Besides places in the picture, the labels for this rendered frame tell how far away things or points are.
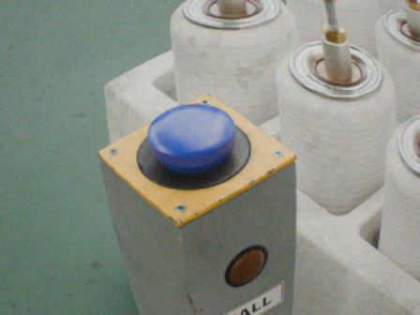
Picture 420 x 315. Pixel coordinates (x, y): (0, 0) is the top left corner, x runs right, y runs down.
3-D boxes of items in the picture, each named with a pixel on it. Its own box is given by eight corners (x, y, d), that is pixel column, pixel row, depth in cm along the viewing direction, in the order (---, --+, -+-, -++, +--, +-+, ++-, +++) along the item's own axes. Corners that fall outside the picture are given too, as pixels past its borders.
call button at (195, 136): (255, 161, 55) (251, 126, 53) (185, 201, 53) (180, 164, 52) (202, 124, 57) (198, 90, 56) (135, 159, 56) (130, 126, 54)
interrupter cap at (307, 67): (276, 92, 70) (275, 82, 69) (303, 38, 75) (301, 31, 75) (376, 114, 67) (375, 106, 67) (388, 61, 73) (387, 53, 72)
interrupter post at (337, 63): (321, 79, 71) (316, 40, 69) (327, 62, 73) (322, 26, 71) (351, 86, 70) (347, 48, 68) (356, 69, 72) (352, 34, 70)
